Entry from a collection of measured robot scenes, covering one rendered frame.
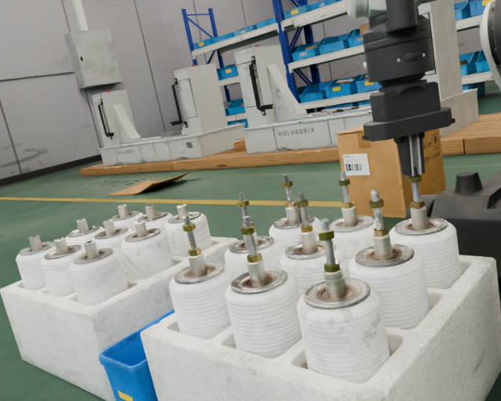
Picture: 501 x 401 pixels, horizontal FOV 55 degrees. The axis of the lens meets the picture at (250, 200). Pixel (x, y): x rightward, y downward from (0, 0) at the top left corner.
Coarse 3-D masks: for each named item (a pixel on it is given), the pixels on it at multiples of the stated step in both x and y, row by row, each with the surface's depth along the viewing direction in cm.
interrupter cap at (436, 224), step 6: (402, 222) 75; (408, 222) 74; (432, 222) 72; (438, 222) 71; (444, 222) 71; (396, 228) 72; (402, 228) 72; (408, 228) 72; (426, 228) 71; (432, 228) 69; (438, 228) 68; (444, 228) 69; (402, 234) 70; (408, 234) 69; (414, 234) 69; (420, 234) 68; (426, 234) 68
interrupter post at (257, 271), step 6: (252, 264) 62; (258, 264) 62; (252, 270) 62; (258, 270) 62; (264, 270) 63; (252, 276) 62; (258, 276) 62; (264, 276) 63; (252, 282) 63; (258, 282) 62; (264, 282) 63
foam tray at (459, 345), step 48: (432, 288) 68; (480, 288) 68; (144, 336) 72; (432, 336) 56; (480, 336) 68; (192, 384) 67; (240, 384) 59; (288, 384) 53; (336, 384) 51; (384, 384) 49; (432, 384) 56; (480, 384) 68
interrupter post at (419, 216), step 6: (414, 210) 71; (420, 210) 70; (414, 216) 71; (420, 216) 70; (426, 216) 71; (414, 222) 71; (420, 222) 71; (426, 222) 71; (414, 228) 71; (420, 228) 71
